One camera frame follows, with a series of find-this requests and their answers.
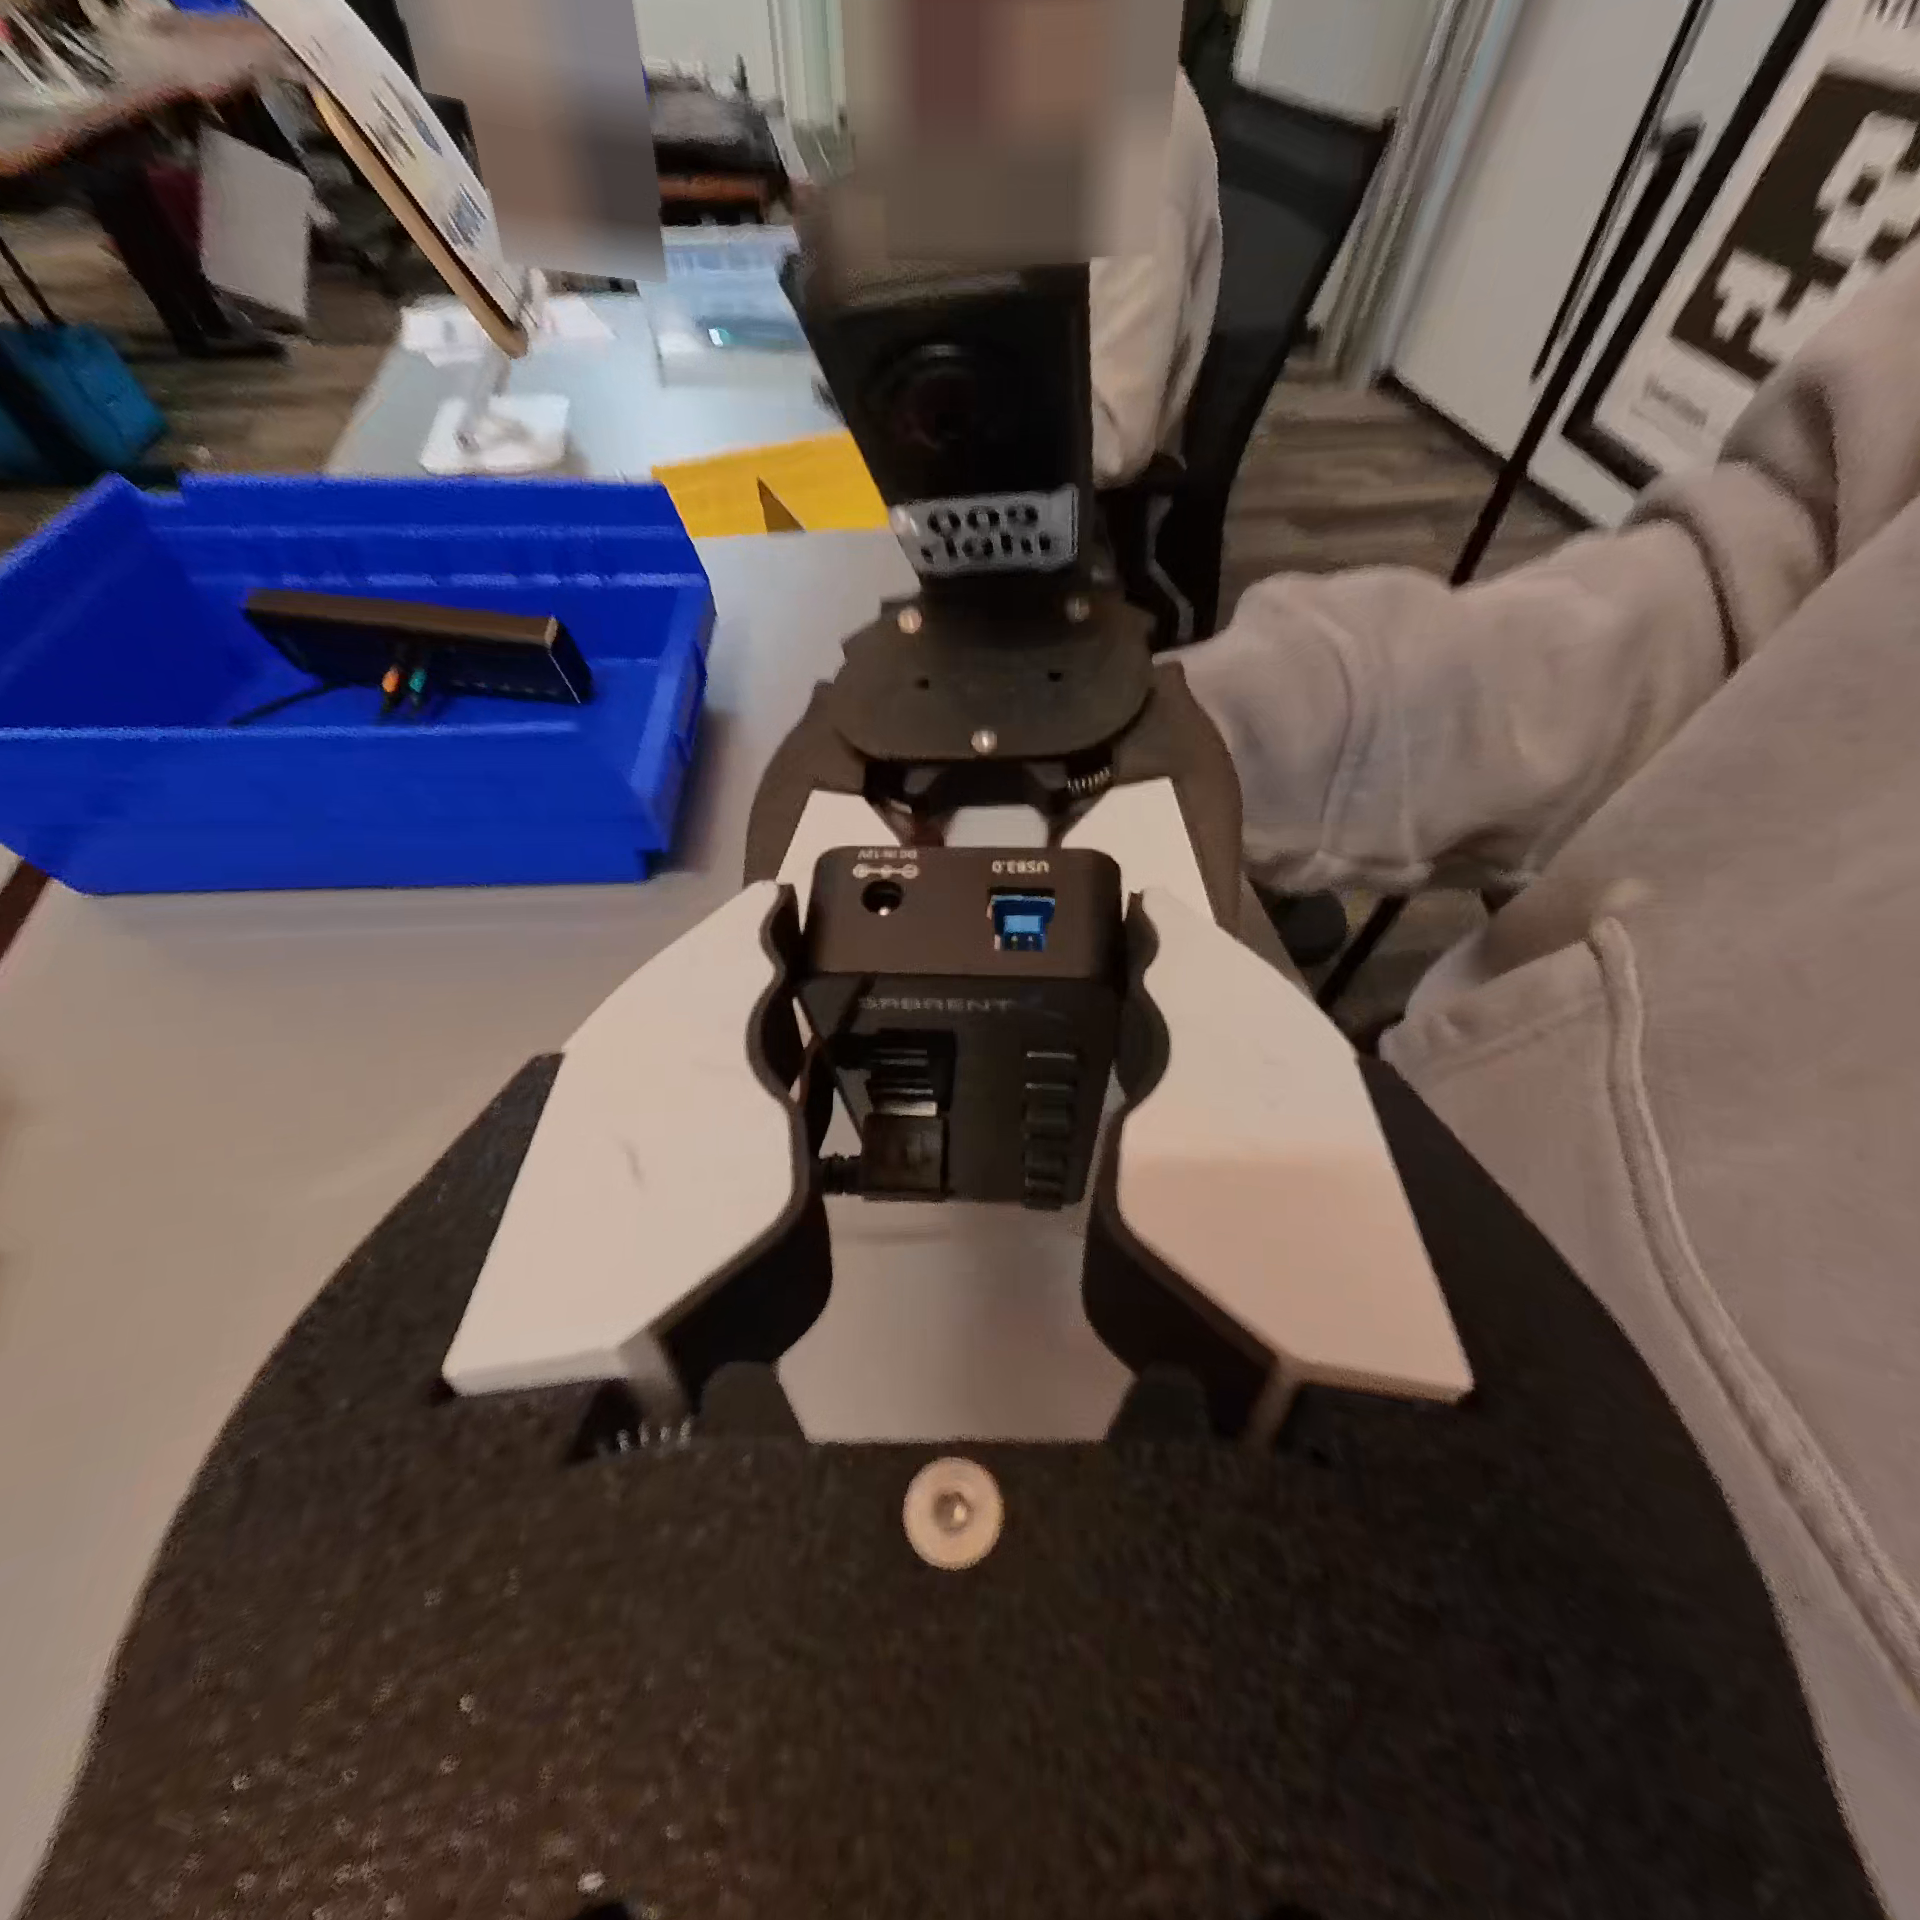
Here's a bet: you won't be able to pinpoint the black usb cable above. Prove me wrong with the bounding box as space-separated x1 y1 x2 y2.
801 982 957 1204

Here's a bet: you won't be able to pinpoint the yellow card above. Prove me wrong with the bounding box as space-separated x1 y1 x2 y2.
648 430 897 541

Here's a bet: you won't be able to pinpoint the blue bag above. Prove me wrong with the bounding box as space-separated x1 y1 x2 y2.
0 324 171 487

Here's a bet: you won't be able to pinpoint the blue plastic bin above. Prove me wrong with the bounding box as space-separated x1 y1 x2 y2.
0 472 718 898

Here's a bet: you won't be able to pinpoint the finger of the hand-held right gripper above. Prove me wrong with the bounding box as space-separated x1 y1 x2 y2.
779 787 917 903
1049 779 1221 921

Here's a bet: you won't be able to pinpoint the wooden board document stand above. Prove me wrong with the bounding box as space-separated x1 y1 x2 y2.
248 0 574 478

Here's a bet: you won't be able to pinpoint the clear plastic box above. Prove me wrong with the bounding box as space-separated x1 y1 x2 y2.
654 225 841 367

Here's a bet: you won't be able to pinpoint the long black usb hub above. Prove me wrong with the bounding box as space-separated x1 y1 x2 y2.
243 587 597 708

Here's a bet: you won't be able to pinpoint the printed instruction sheet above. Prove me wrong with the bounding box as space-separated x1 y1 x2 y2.
261 0 497 264

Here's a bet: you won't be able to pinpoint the black white marker poster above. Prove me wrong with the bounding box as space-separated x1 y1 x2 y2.
1561 0 1920 498

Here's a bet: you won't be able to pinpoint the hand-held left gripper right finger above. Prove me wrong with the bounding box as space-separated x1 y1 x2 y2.
1080 885 1479 1455

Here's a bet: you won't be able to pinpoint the compact black usb hub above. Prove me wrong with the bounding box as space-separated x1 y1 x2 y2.
788 844 1130 1213

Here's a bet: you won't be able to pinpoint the black stand pole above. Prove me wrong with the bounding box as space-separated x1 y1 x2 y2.
1446 0 1713 587

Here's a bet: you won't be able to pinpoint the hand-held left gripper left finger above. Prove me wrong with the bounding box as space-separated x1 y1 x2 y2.
436 878 836 1443

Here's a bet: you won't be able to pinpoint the black cable orange plugs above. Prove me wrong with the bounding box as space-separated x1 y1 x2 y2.
224 660 413 729

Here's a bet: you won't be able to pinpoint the black office chair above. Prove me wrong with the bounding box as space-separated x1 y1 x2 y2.
1162 77 1396 639

